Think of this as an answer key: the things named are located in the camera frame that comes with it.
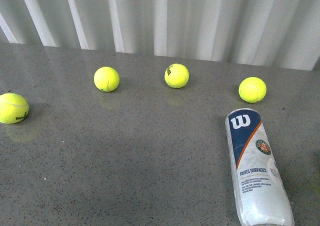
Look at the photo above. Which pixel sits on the Wilson tennis ball can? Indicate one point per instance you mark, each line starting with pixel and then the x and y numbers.
pixel 260 196

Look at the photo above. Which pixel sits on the white pleated curtain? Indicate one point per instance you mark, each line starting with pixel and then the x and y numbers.
pixel 273 33

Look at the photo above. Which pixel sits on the far left tennis ball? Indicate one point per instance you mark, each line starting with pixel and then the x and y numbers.
pixel 13 108

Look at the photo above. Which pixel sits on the yellow tennis ball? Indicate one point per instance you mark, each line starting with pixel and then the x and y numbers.
pixel 106 79
pixel 176 76
pixel 252 90

